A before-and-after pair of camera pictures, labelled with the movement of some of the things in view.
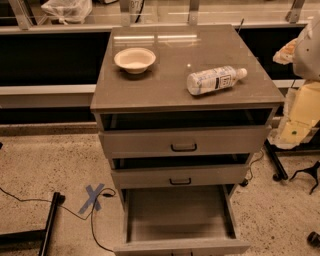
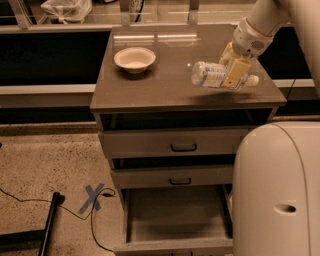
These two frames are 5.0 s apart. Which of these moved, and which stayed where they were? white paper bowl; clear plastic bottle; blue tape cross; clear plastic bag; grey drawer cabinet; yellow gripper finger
Moved: clear plastic bottle; yellow gripper finger
Stayed: grey drawer cabinet; blue tape cross; clear plastic bag; white paper bowl
